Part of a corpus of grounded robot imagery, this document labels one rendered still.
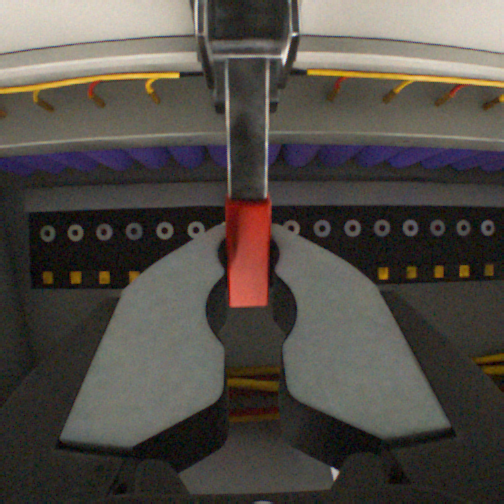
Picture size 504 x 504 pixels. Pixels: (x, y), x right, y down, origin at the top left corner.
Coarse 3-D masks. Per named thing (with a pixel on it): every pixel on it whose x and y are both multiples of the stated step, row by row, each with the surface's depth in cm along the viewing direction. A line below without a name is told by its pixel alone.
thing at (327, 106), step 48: (0, 96) 13; (48, 96) 13; (96, 96) 13; (144, 96) 13; (192, 96) 13; (288, 96) 13; (336, 96) 13; (384, 96) 13; (432, 96) 13; (480, 96) 13; (0, 144) 14; (48, 144) 14; (96, 144) 14; (144, 144) 15; (192, 144) 15; (336, 144) 15; (384, 144) 15; (432, 144) 15; (480, 144) 14
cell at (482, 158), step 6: (474, 156) 20; (480, 156) 19; (486, 156) 19; (492, 156) 19; (498, 156) 18; (456, 162) 22; (462, 162) 21; (468, 162) 21; (474, 162) 20; (480, 162) 20; (486, 162) 20; (456, 168) 22; (462, 168) 22; (468, 168) 22
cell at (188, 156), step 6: (168, 150) 18; (174, 150) 18; (180, 150) 18; (186, 150) 18; (192, 150) 19; (198, 150) 20; (204, 150) 21; (174, 156) 19; (180, 156) 19; (186, 156) 19; (192, 156) 20; (198, 156) 21; (204, 156) 22; (180, 162) 21; (186, 162) 21; (192, 162) 21; (198, 162) 22
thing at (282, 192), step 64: (0, 0) 8; (64, 0) 8; (128, 0) 9; (320, 0) 9; (384, 0) 9; (448, 0) 9; (192, 64) 13; (320, 64) 13; (64, 192) 25; (128, 192) 25; (192, 192) 25; (320, 192) 25; (384, 192) 25; (448, 192) 25
